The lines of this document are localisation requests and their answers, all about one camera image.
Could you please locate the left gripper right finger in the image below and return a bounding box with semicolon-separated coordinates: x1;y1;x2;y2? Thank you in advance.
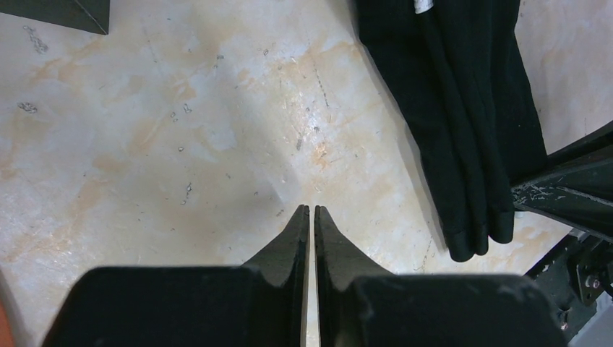
314;206;567;346

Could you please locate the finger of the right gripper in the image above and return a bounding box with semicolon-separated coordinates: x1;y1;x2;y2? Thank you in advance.
512;122;612;242

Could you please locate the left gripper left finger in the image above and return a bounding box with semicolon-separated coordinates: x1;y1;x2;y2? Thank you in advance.
43;205;310;346

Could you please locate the black underwear white trim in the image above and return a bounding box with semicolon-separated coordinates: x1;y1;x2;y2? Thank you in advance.
353;1;547;262

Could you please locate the black display case glass lid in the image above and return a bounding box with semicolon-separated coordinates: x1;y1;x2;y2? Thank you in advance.
1;0;110;35

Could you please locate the orange underwear cream waistband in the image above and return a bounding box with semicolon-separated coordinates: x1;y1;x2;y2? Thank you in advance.
0;304;15;347

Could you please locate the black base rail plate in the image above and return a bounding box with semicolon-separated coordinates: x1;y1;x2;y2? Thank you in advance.
526;234;612;342

